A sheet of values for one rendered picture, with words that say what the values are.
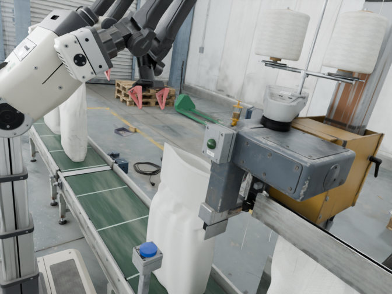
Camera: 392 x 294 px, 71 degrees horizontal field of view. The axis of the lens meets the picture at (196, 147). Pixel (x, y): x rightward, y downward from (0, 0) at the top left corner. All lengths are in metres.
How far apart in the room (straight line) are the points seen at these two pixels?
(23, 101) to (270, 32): 0.86
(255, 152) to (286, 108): 0.17
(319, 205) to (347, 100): 0.39
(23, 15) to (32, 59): 6.63
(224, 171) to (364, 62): 0.49
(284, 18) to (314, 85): 5.49
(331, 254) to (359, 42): 0.58
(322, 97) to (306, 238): 5.62
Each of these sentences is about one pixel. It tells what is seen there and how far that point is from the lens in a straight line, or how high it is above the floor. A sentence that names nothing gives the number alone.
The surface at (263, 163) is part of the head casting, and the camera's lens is 0.71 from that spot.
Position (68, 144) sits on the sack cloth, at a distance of 2.64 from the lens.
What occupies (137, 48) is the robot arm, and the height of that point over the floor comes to 1.49.
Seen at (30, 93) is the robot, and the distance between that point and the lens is 1.06.
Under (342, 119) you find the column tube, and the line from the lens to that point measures 1.14.
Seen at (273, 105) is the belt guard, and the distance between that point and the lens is 0.82.
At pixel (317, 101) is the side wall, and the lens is 6.44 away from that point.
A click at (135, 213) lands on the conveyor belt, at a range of 1.99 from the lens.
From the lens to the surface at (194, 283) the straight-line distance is 1.36.
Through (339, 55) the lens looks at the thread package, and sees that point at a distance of 0.91.
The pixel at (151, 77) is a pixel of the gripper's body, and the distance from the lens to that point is 1.04.
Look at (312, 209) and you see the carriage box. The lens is 1.00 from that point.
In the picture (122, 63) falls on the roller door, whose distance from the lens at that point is 8.80.
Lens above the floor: 1.53
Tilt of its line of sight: 20 degrees down
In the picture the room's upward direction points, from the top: 10 degrees clockwise
